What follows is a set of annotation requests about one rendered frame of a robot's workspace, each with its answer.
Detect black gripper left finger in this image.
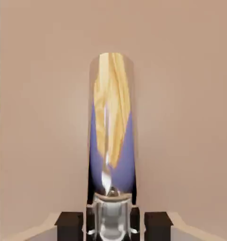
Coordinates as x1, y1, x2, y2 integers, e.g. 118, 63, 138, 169
24, 211, 84, 241

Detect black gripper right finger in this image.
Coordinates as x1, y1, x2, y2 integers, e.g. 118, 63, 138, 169
144, 211, 204, 241

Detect tan painted cabinet door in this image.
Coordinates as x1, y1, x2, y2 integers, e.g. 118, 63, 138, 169
0, 0, 227, 241

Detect curved shiny metal door handle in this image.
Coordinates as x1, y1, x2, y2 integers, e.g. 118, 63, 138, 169
82, 52, 146, 241

